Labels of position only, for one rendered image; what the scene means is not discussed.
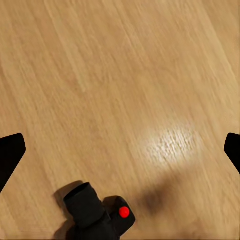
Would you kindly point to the digital camera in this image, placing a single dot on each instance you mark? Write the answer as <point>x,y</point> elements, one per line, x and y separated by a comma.
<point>93,220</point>

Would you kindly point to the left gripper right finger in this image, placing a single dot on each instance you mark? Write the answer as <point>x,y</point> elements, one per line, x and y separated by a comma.
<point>232,149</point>

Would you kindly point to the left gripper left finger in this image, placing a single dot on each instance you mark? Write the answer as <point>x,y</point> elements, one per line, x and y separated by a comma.
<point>12,149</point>

